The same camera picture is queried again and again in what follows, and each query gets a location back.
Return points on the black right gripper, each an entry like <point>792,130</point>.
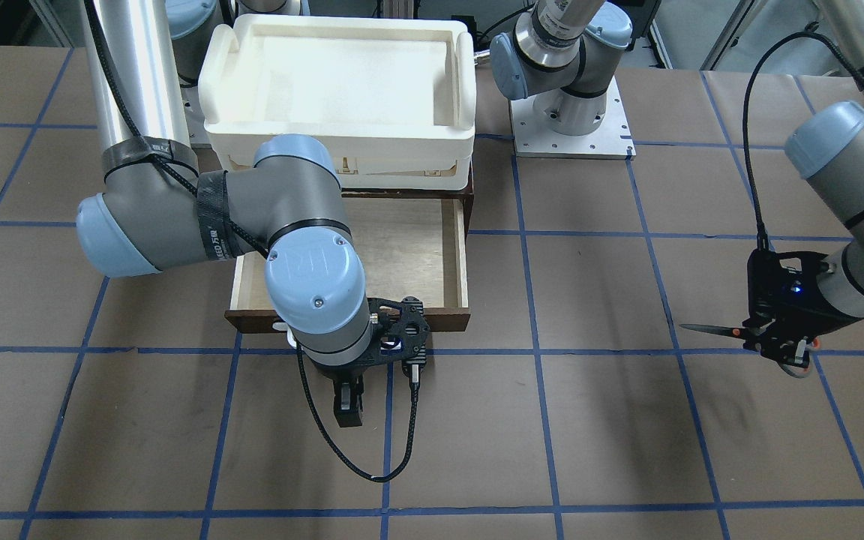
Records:
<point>341,370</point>

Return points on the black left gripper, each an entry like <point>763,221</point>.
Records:
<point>824,306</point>

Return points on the grey orange scissors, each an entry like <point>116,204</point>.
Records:
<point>735,332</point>

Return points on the dark wooden drawer box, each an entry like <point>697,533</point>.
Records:
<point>412,242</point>

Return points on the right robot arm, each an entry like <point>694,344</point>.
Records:
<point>158,211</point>

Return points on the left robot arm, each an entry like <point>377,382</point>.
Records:
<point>563,54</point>

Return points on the white plastic tray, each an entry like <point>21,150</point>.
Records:
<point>392,100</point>

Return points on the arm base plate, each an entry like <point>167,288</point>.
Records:
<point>555,124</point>

